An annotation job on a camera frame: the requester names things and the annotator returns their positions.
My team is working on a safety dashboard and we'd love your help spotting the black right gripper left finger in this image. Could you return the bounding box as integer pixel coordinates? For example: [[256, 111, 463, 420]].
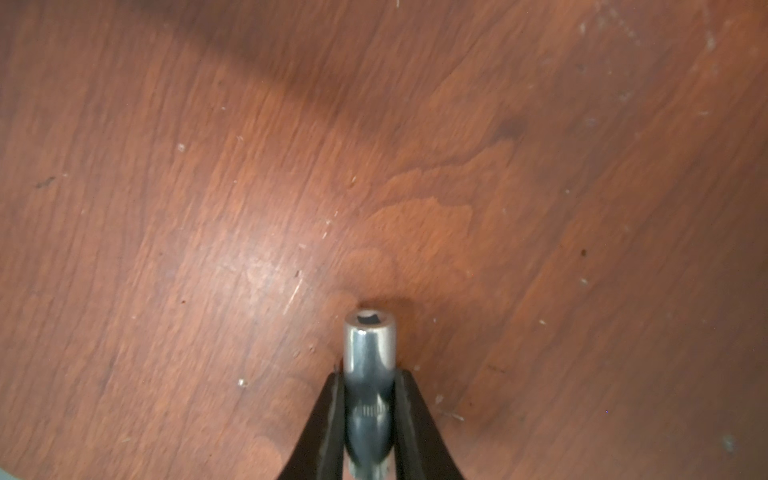
[[277, 372, 345, 480]]

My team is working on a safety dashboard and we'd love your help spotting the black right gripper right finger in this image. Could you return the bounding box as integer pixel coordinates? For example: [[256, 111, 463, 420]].
[[393, 369, 465, 480]]

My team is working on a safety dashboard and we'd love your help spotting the long silver socket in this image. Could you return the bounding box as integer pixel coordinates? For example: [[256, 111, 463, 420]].
[[343, 309, 396, 479]]

